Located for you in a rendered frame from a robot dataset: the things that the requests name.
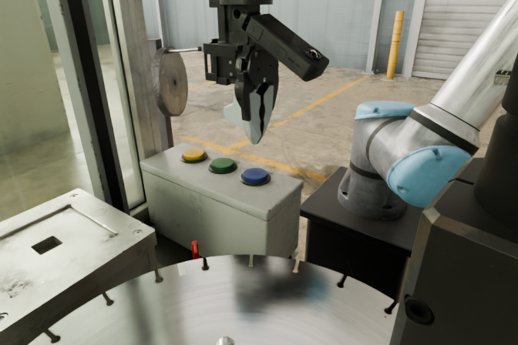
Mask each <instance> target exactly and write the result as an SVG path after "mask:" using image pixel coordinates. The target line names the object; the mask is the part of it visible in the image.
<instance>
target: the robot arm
mask: <svg viewBox="0 0 518 345"><path fill-rule="evenodd" d="M260 5H273V0H209V8H217V20H218V35H219V38H218V39H211V42H207V43H203V56H204V67H205V78H206V80H208V81H213V82H216V84H219V85H231V84H235V85H234V102H233V104H230V105H228V106H225V107H224V117H225V118H226V119H227V120H228V121H230V122H232V123H234V124H235V125H237V126H240V127H241V128H242V129H244V131H245V132H246V135H247V137H248V139H249V140H250V142H251V143H252V145H257V144H258V143H259V142H260V141H261V139H262V137H263V136H264V134H265V131H266V129H267V126H268V123H269V122H270V119H271V114H272V110H273V109H274V104H275V101H276V98H277V93H278V84H279V75H278V66H279V63H278V60H279V61H280V62H281V63H282V64H284V65H285V66H286V67H288V68H289V69H290V70H291V71H292V72H293V73H294V74H296V75H297V76H298V77H299V78H301V79H302V80H303V81H305V82H309V81H311V80H312V79H316V78H317V77H319V76H321V75H322V74H323V72H324V70H325V69H326V68H327V66H328V64H329V59H328V58H326V57H325V56H324V55H323V54H321V53H320V52H319V51H318V50H317V49H315V48H314V47H312V46H311V45H310V44H308V43H307V42H306V41H305V40H304V39H302V38H301V37H300V36H298V35H297V34H296V33H294V32H293V31H291V30H290V29H289V28H288V27H287V26H286V25H284V24H283V23H282V22H280V21H279V20H277V19H276V18H275V17H274V16H273V15H271V14H270V13H268V14H261V13H260ZM517 53H518V0H507V1H506V2H505V4H504V5H503V7H502V8H501V9H500V10H499V11H498V13H497V14H496V16H495V17H494V18H493V20H492V21H491V22H490V23H489V25H488V26H487V27H486V29H485V30H484V32H483V33H482V34H481V36H480V37H479V38H478V39H477V40H476V42H475V43H474V45H473V46H472V48H471V49H470V50H469V51H468V52H467V54H466V55H465V57H464V58H463V59H462V61H461V62H460V63H459V64H458V66H457V67H456V69H455V70H454V71H453V73H452V74H451V76H450V77H449V78H448V79H447V80H446V82H445V83H444V84H443V86H442V87H441V89H440V90H439V91H438V92H437V93H436V95H435V96H434V98H433V99H432V101H431V102H430V103H429V104H427V105H425V106H419V107H417V106H415V105H413V104H410V103H406V102H394V101H371V102H363V103H362V104H360V105H359V106H358V108H357V111H356V116H355V118H354V120H355V126H354V132H353V138H352V145H351V156H350V163H349V167H348V170H347V171H346V173H345V175H344V177H343V179H342V181H341V183H340V185H339V187H338V201H339V202H340V204H341V205H342V206H343V207H345V208H346V209H347V210H348V211H350V212H351V213H354V214H356V215H358V216H362V217H365V218H368V219H380V220H386V219H394V218H397V217H400V216H401V215H403V214H404V213H405V211H406V209H407V205H408V204H410V205H413V206H417V207H422V208H426V207H427V206H428V205H429V203H430V202H431V201H432V200H433V199H434V197H435V196H436V195H437V194H438V193H439V191H440V190H441V189H442V188H443V187H444V185H445V184H447V183H448V181H449V180H450V179H451V178H452V177H453V175H454V174H455V173H456V172H457V171H458V169H459V168H460V167H461V166H462V165H463V163H464V162H465V161H466V160H468V159H471V158H472V157H473V156H474V155H475V154H476V152H477V151H478V150H479V148H480V147H481V144H480V140H479V132H480V131H481V129H482V128H483V127H484V126H485V125H486V124H487V123H488V121H489V120H490V119H491V118H492V117H493V115H494V114H495V113H496V112H497V110H498V109H499V108H500V107H501V105H502V104H501V103H502V101H503V97H504V94H505V91H506V87H507V84H508V81H509V79H510V75H511V72H512V69H513V65H514V62H515V60H516V55H517ZM207 54H210V67H211V72H208V64H207Z"/></svg>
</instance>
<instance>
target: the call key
mask: <svg viewBox="0 0 518 345"><path fill-rule="evenodd" d="M203 157H204V151H203V150H202V149H188V150H185V151H184V152H183V159H185V160H189V161H195V160H199V159H202V158H203Z"/></svg>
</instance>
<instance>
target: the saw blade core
mask: <svg viewBox="0 0 518 345"><path fill-rule="evenodd" d="M249 262H250V255H226V256H212V257H207V268H209V269H208V270H203V268H204V260H203V258H201V259H196V260H189V261H186V262H184V264H185V268H186V271H187V274H184V275H182V276H180V274H179V270H178V265H177V264H173V265H171V266H166V267H164V268H161V269H158V273H159V275H160V279H162V280H163V281H162V282H161V283H157V278H156V274H155V271H152V272H149V273H146V274H143V275H142V276H138V277H136V278H134V279H132V280H129V281H127V282H125V283H123V284H120V285H118V286H116V287H114V288H112V289H111V290H108V291H107V292H106V295H107V296H108V297H109V299H110V301H111V302H114V304H113V305H111V306H107V302H106V300H105V298H104V296H103V295H102V294H101V295H99V296H98V297H96V298H94V299H93V300H90V301H89V302H88V303H85V304H84V305H82V306H81V307H79V308H78V309H76V310H74V311H73V312H71V313H70V314H69V315H67V316H66V317H64V318H62V319H61V320H60V321H59V322H57V323H55V324H54V325H53V326H51V327H50V328H48V330H49V332H50V333H51V334H52V335H54V336H55V337H56V338H61V339H60V341H59V342H57V343H52V339H51V338H50V337H48V336H47V335H46V334H45V333H44V332H43V333H42V334H41V335H39V336H38V337H36V338H35V339H34V340H33V341H32V342H31V343H29V344H28V345H217V341H218V340H219V339H220V338H221V337H230V338H231V339H233V340H234V343H235V345H389V343H390V340H391V335H392V330H393V327H394V323H395V318H396V314H397V311H398V308H399V303H397V304H396V306H395V307H394V308H393V310H392V314H387V313H385V310H388V309H389V308H390V306H391V305H392V304H393V303H394V300H393V299H392V298H390V297H388V296H386V295H385V294H384V293H381V292H379V291H378V290H376V289H374V288H372V287H370V286H368V285H366V284H364V283H362V282H360V281H358V280H356V279H354V278H351V277H350V276H347V277H346V279H345V281H344V283H343V288H340V287H338V286H337V285H338V284H340V283H341V281H342V279H343V277H344V274H342V273H339V272H337V271H334V270H330V269H328V268H325V267H323V266H319V265H315V264H313V263H307V262H304V261H299V264H298V272H297V273H293V272H292V270H294V267H295V264H296V260H293V259H289V258H284V257H279V256H265V255H253V266H252V267H249V266H248V265H249Z"/></svg>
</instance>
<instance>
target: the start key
mask: <svg viewBox="0 0 518 345"><path fill-rule="evenodd" d="M233 168H234V161H233V160H232V159H229V158H217V159H214V160H213V161H212V162H211V169H213V170H216V171H227V170H230V169H233Z"/></svg>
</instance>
